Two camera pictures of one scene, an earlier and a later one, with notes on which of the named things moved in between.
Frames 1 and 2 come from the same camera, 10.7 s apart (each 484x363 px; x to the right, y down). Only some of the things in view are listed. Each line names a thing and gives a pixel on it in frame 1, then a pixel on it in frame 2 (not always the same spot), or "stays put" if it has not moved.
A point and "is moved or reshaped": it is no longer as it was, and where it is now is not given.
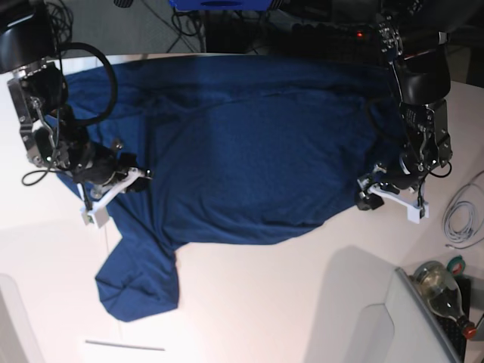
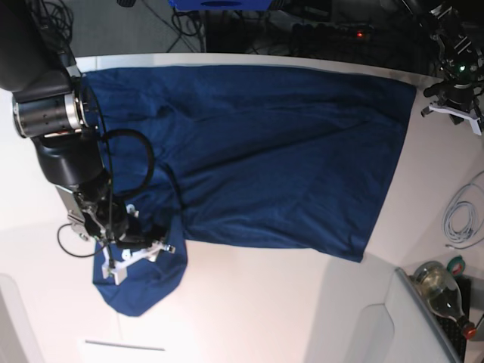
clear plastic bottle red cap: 443,295 stays put
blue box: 222,5 stays put
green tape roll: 457,265 stays put
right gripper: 380,178 to 455,99
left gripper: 98,164 to 138,236
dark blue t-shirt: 243,150 is moved or reshaped
